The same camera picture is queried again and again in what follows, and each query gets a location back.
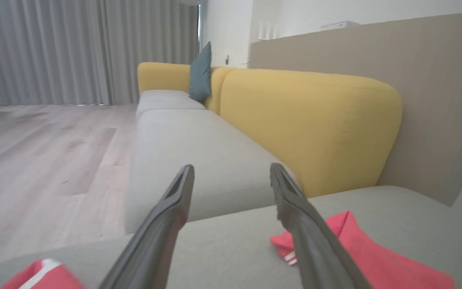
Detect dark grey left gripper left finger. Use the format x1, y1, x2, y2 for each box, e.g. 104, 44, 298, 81
99, 165, 195, 289

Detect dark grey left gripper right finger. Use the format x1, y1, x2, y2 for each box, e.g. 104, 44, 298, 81
270, 163, 373, 289

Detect red basketball jersey number 23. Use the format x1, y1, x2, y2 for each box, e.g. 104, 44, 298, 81
270, 211, 455, 289

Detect large grey sofa seat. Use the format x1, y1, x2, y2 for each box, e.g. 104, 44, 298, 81
0, 185, 462, 289

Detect long grey sofa seat cushion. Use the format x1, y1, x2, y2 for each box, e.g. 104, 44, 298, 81
125, 108, 300, 234

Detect red shorts with white stripe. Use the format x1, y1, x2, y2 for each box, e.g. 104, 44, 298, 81
1, 259, 84, 289

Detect large yellow sofa backrest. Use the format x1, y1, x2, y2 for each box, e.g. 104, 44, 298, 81
220, 68, 403, 198

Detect small grey sofa seat cushion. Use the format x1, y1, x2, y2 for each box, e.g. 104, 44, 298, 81
136, 89, 207, 121

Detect yellow sofa armrest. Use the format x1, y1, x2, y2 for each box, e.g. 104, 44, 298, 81
137, 62, 192, 95

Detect narrow yellow sofa backrest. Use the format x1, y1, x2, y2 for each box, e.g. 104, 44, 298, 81
204, 66, 236, 116

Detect teal throw pillow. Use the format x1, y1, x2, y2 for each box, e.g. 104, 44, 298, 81
188, 41, 213, 103

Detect beige partition panel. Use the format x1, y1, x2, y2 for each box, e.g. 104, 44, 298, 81
249, 11, 462, 207

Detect grey pleated curtain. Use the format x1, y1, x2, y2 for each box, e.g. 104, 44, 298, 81
0, 0, 200, 106

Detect white device on partition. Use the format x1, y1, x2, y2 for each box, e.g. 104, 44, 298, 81
320, 20, 360, 31

